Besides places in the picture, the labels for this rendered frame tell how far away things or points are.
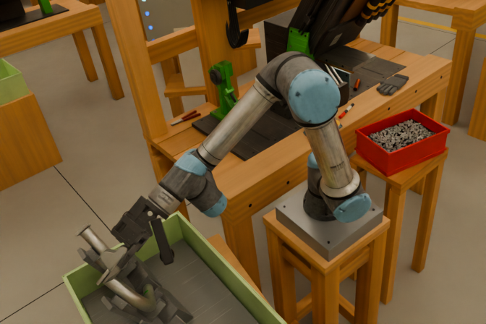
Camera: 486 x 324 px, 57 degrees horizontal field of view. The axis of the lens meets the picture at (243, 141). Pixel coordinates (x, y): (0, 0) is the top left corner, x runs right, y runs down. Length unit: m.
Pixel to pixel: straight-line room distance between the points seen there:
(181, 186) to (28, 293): 1.93
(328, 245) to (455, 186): 1.81
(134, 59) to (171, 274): 0.90
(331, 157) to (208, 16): 1.09
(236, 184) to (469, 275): 1.44
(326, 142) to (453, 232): 1.80
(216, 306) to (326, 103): 0.71
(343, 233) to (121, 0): 1.19
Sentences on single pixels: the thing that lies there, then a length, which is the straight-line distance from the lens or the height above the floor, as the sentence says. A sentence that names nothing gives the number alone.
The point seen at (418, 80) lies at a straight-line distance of 2.40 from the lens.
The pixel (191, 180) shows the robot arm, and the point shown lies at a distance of 1.11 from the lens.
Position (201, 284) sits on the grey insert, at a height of 0.85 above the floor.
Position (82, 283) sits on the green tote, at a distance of 1.56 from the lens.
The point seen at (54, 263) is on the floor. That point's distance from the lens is 3.01.
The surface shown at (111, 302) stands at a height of 1.13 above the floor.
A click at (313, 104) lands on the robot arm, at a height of 1.47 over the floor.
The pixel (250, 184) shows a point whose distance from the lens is 1.72.
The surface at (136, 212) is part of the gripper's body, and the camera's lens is 1.13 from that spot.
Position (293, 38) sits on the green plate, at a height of 1.23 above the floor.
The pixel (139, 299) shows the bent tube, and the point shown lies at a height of 1.12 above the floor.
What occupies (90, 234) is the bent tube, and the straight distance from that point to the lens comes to 1.28.
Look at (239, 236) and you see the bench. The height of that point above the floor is 0.68.
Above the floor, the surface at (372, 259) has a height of 0.69.
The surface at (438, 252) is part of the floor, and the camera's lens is 2.74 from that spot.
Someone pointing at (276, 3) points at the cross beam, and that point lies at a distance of 2.46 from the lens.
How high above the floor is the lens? 2.01
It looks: 35 degrees down
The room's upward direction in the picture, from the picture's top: 8 degrees counter-clockwise
